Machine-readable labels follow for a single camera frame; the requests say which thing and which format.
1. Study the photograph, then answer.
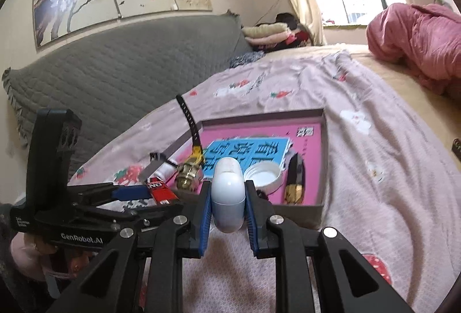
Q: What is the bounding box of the person's left hand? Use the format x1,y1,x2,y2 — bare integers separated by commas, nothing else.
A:
36,241,109,276

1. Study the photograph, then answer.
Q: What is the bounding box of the yellow black wristwatch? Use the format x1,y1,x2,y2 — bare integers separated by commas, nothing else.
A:
142,94,207,186

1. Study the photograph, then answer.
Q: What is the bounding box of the blue patterned cloth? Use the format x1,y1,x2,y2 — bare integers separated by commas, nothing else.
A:
229,50,265,69

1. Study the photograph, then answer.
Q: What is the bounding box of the white earbud case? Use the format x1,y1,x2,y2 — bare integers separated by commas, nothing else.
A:
211,157,247,234

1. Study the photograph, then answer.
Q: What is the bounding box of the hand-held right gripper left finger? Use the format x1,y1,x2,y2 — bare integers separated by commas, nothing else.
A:
47,181,213,313

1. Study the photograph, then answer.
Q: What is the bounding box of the grey cardboard box tray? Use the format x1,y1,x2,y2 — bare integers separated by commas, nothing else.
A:
169,108,328,231

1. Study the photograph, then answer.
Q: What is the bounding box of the strawberry printed pink blanket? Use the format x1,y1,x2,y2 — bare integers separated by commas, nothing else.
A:
68,47,461,313

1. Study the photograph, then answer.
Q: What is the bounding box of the black gold lipstick tube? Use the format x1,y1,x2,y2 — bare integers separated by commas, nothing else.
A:
283,152,307,206

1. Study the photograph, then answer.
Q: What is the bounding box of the brass metal fitting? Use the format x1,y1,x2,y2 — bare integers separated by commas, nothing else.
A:
175,156,206,193

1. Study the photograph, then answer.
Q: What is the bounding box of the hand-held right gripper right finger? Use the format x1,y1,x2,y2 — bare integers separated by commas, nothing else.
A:
245,181,415,313

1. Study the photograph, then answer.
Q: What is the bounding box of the grey quilted headboard cover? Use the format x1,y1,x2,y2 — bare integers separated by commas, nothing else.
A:
2,11,253,184

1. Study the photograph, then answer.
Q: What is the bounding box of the pink folded blanket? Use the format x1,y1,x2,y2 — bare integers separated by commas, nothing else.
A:
248,30,299,46

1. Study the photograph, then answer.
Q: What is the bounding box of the red tube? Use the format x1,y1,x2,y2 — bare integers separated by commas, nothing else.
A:
146,176,182,206

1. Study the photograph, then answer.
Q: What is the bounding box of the cream folded blanket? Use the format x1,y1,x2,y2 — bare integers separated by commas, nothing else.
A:
242,22,289,39

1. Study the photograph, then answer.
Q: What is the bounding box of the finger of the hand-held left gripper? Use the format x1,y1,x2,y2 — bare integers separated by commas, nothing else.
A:
77,203,184,227
77,185,154,204

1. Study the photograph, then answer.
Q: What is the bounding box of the pink duvet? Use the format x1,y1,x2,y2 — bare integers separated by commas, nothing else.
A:
366,3,461,94

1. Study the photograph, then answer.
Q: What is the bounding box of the pink exercise book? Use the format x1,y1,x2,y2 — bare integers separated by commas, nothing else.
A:
196,122,323,206

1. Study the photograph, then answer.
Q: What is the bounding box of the dark pile of clothes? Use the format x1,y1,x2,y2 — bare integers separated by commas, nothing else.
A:
275,12,314,47

